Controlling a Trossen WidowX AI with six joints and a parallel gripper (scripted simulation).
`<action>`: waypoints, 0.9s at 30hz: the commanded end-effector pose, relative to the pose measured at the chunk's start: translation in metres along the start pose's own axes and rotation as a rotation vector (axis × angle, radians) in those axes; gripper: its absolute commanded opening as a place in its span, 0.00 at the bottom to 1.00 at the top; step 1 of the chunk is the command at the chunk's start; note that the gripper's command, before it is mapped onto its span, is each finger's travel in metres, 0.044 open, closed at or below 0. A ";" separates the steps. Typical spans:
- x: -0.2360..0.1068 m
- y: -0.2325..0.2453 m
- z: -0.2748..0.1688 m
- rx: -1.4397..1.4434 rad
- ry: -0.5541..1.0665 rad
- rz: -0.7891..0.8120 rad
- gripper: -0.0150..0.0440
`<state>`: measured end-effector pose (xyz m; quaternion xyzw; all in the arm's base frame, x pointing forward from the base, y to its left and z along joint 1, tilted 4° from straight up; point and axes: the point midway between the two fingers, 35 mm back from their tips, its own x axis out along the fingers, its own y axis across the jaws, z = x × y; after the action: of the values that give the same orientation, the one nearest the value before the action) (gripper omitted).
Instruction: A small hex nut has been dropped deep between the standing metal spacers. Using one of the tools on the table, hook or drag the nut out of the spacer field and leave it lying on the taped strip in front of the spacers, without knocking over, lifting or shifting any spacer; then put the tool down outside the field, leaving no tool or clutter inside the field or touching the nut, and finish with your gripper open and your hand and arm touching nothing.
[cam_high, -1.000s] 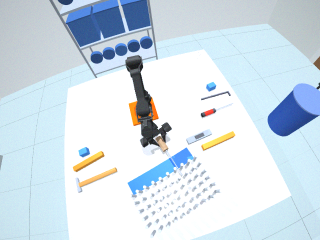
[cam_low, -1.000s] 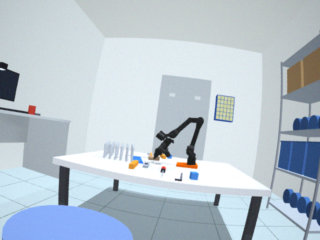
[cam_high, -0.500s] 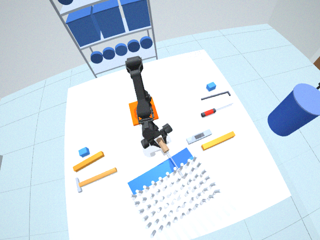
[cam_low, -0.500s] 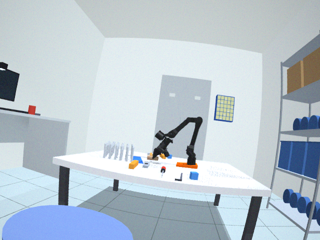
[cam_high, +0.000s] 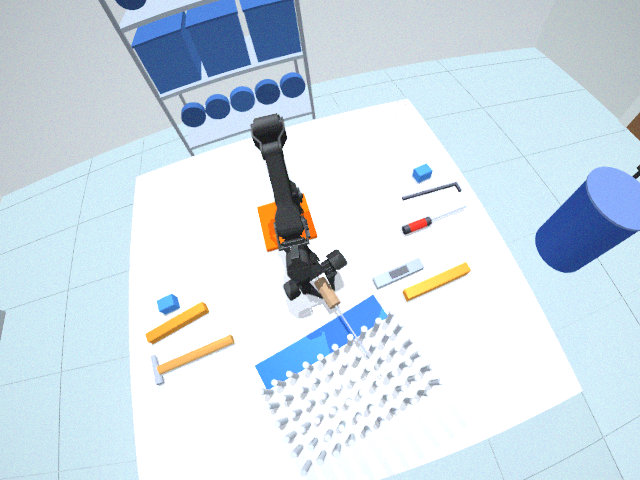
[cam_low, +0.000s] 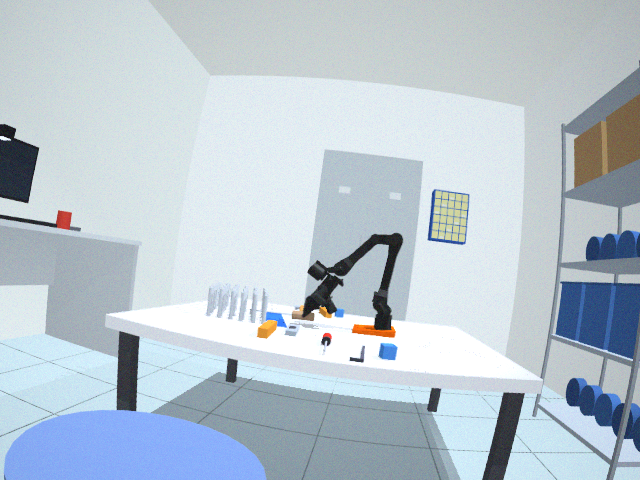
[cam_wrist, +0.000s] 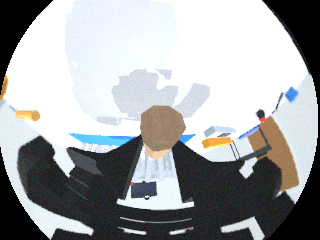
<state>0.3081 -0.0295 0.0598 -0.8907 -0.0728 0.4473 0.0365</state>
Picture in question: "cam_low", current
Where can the blue taped strip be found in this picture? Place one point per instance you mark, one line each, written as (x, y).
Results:
(276, 317)

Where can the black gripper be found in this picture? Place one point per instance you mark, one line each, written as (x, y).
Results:
(318, 298)

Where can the yellow flat bar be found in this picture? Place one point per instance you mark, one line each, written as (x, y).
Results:
(266, 329)
(324, 313)

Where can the red-handled screwdriver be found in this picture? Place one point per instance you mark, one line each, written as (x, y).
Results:
(326, 340)

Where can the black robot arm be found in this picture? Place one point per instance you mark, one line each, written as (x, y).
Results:
(318, 271)

